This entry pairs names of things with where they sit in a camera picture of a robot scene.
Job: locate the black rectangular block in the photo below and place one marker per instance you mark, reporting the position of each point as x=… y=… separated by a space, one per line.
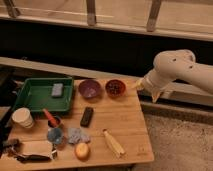
x=87 y=116

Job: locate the red pepper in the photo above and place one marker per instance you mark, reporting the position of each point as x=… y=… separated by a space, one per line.
x=50 y=118

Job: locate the wooden table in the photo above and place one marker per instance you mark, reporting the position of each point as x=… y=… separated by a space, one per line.
x=121 y=117

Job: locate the green plastic tray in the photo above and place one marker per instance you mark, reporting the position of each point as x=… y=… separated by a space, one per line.
x=36 y=94

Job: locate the black handled tool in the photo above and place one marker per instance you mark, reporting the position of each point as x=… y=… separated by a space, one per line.
x=28 y=158

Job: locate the purple bowl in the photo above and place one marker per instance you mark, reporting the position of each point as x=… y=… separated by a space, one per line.
x=89 y=88

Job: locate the crumpled grey cloth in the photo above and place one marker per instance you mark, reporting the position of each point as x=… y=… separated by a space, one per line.
x=76 y=135

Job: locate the blue cup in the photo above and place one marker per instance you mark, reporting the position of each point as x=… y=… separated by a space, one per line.
x=55 y=135

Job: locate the yellow round fruit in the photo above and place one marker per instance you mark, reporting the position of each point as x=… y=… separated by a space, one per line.
x=82 y=151

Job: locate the grey sponge in tray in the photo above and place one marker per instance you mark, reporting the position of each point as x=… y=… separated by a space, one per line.
x=57 y=90

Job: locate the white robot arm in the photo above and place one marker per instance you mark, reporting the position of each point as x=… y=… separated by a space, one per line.
x=169 y=66

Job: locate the red bowl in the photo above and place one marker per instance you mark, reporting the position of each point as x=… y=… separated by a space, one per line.
x=115 y=88

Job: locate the small dark metal cup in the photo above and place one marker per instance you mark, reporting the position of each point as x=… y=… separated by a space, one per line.
x=58 y=120

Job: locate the yellow corn cob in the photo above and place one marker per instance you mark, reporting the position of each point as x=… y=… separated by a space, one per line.
x=113 y=144

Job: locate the white paper cup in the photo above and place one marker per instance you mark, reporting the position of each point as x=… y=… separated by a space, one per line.
x=23 y=117

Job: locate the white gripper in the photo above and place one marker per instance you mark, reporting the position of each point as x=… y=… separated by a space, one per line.
x=152 y=82

